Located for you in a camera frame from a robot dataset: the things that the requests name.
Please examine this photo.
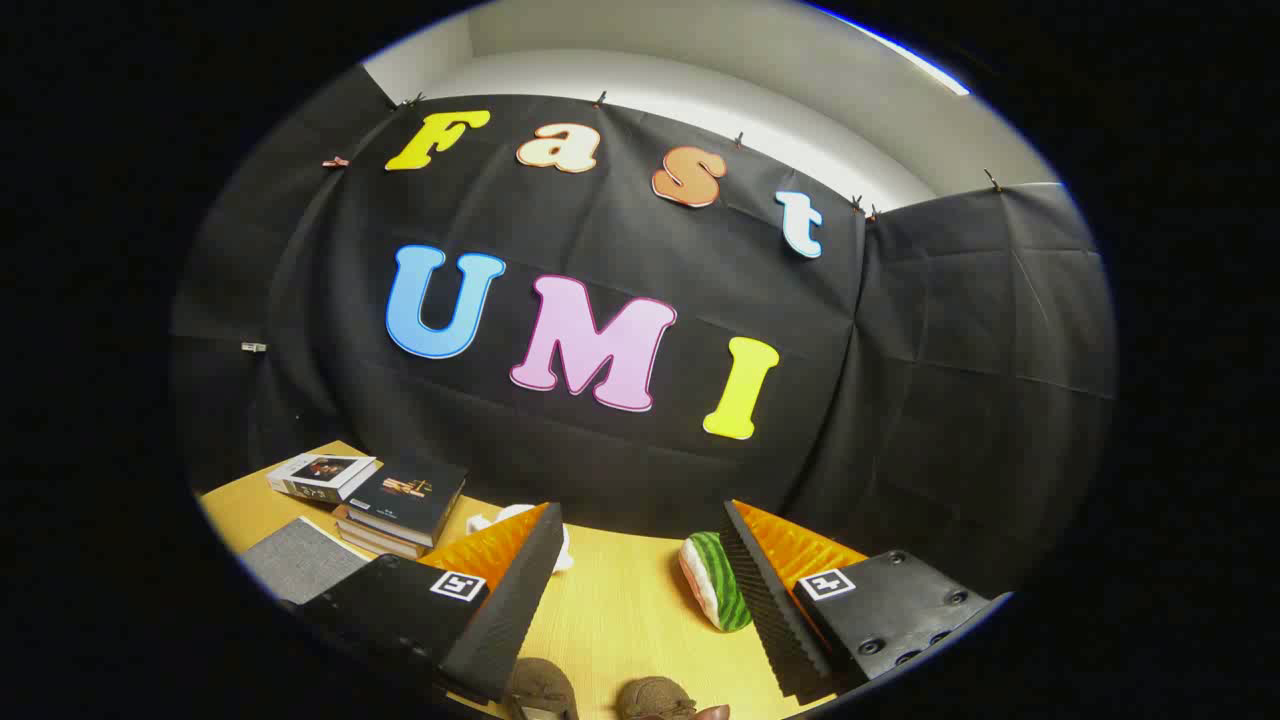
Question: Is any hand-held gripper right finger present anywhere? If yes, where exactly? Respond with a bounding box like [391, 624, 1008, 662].
[720, 498, 1013, 703]

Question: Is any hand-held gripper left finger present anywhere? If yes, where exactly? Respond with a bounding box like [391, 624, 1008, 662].
[300, 502, 566, 706]

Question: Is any brown fuzzy shoe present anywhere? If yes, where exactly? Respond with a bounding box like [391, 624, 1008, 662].
[505, 657, 579, 720]
[615, 677, 698, 720]

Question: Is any grey fabric storage box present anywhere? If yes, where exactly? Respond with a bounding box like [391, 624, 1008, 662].
[240, 517, 373, 606]

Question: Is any watermelon slice plush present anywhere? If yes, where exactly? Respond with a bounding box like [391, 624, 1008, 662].
[678, 531, 753, 633]

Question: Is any white plush toy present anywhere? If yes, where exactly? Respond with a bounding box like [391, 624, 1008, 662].
[467, 503, 573, 573]

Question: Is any thin pale book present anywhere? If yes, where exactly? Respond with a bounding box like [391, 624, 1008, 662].
[338, 522, 426, 561]

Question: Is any dark blue book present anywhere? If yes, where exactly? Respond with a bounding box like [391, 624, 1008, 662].
[345, 458, 468, 548]

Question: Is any brown cover book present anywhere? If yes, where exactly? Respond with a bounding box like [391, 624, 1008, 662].
[333, 505, 433, 553]

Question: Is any white boxed book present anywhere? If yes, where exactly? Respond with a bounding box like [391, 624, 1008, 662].
[266, 453, 379, 504]

